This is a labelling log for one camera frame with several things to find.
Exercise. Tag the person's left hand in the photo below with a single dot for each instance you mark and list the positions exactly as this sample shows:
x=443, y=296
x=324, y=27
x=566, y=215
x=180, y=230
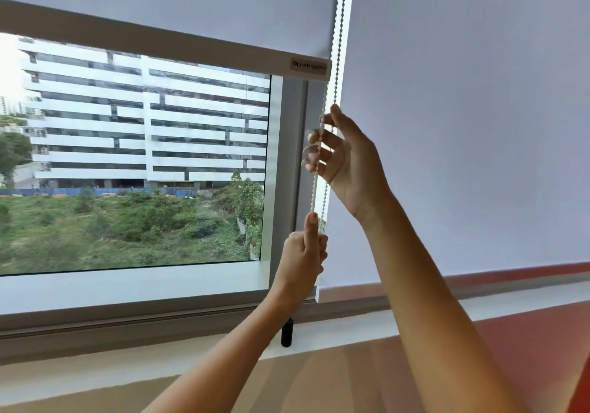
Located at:
x=297, y=260

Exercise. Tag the person's right hand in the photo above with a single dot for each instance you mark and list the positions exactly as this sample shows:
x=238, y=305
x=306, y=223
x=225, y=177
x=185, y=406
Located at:
x=357, y=168

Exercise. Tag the person's right little finger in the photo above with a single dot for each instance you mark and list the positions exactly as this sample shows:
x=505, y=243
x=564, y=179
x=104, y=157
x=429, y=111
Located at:
x=313, y=168

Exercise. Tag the person's left thumb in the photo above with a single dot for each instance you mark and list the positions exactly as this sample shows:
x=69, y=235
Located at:
x=311, y=230

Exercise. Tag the person's right thumb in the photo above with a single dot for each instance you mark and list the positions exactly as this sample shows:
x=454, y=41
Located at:
x=345, y=120

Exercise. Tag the person's right middle finger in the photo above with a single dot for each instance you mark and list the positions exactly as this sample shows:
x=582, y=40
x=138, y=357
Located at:
x=325, y=140

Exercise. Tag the person's right forearm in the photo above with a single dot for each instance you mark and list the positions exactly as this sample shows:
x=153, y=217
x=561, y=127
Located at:
x=428, y=306

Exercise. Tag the person's left forearm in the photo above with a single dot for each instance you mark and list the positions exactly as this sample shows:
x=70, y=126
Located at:
x=230, y=362

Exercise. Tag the wide white roller blind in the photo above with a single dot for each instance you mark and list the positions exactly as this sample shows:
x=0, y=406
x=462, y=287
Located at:
x=461, y=127

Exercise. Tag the white striped building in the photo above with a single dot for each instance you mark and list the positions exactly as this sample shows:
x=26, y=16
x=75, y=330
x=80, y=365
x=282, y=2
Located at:
x=138, y=122

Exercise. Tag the white roller blind with label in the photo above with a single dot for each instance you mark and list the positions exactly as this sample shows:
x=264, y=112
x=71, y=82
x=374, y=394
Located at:
x=161, y=2

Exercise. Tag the blue construction fence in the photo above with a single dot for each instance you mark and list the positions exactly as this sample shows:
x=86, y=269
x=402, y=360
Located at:
x=55, y=192

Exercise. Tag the grey window frame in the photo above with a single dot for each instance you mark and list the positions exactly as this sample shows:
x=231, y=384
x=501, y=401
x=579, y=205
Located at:
x=288, y=173

